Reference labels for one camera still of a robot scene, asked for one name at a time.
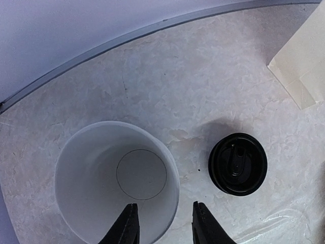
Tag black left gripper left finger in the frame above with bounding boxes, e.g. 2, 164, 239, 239
99, 203, 140, 244

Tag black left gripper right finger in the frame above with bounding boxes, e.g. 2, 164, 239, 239
192, 201, 236, 244

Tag stack of black lids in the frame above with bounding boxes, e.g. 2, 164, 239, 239
208, 133, 268, 196

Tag stack of paper cups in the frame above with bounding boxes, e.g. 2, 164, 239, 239
55, 121, 180, 243

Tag cream paper bag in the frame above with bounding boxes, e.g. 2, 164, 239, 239
268, 1, 324, 109

